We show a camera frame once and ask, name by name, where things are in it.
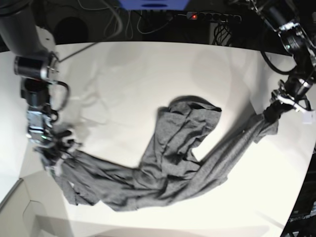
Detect grey t-shirt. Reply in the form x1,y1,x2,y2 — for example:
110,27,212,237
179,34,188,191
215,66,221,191
53,96,278,211

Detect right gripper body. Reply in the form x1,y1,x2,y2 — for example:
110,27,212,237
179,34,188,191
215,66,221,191
32,125,83,175

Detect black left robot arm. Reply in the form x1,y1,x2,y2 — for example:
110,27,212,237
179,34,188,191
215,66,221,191
228,0,316,123

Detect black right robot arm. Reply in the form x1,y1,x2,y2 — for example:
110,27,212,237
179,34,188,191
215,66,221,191
0,0,80,176

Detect grey cables behind table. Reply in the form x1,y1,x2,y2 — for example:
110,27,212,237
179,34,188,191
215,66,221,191
103,4,173,39

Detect blue box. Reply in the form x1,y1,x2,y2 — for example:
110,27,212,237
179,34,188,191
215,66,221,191
119,0,189,10

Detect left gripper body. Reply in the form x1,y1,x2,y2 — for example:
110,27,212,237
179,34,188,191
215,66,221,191
263,78,314,124

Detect black power strip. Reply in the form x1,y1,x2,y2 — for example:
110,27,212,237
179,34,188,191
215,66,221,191
186,11,242,24

